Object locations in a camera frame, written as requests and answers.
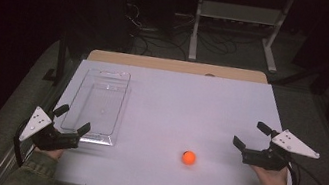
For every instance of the person's left hand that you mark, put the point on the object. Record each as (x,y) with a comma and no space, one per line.
(53,153)

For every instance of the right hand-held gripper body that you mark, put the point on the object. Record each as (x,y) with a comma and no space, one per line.
(271,159)

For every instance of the wooden table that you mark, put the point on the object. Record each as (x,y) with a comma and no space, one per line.
(173,65)

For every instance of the white metal stand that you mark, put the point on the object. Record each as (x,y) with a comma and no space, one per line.
(233,12)

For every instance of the white board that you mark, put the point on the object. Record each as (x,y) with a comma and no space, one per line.
(176,108)

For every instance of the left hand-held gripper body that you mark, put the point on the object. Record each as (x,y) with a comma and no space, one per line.
(43,138)

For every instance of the clear plastic tray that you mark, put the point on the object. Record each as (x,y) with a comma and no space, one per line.
(99,105)

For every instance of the orange ball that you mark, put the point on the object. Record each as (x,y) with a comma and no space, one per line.
(189,158)

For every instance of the person's right hand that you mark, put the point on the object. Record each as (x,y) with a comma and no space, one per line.
(271,178)

